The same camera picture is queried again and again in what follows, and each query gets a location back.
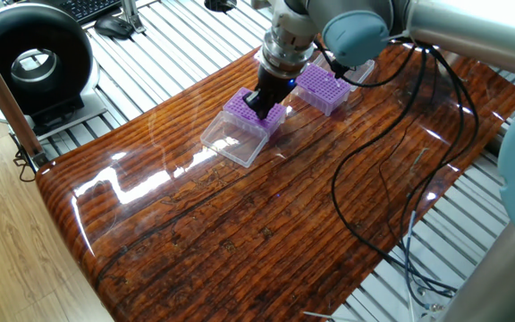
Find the brown wooden post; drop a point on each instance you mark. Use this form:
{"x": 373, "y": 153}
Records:
{"x": 7, "y": 107}

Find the black computer keyboard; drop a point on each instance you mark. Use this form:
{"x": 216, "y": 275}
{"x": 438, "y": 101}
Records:
{"x": 92, "y": 7}

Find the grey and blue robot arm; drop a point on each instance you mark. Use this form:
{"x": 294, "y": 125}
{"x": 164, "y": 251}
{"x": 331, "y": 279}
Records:
{"x": 356, "y": 22}

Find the silver ribbed wrist flange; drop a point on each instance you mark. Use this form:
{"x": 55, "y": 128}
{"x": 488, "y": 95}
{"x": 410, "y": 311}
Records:
{"x": 286, "y": 49}

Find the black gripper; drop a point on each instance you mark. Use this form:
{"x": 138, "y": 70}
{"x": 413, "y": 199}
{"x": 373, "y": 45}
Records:
{"x": 275, "y": 85}

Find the thin white rod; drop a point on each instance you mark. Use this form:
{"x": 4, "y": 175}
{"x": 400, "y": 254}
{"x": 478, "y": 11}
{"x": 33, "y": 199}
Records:
{"x": 316, "y": 315}

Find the white wrist adapter housing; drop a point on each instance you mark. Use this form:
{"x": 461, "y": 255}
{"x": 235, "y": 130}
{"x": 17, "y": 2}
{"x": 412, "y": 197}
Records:
{"x": 282, "y": 11}

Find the purple pipette tip holder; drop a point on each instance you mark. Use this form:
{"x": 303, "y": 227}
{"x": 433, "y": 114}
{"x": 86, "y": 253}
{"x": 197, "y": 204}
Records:
{"x": 329, "y": 88}
{"x": 240, "y": 139}

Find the glossy wood grain mat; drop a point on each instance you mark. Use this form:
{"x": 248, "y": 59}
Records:
{"x": 266, "y": 224}

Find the black computer mouse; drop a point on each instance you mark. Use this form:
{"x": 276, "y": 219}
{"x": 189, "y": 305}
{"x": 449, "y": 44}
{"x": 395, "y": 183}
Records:
{"x": 114, "y": 27}

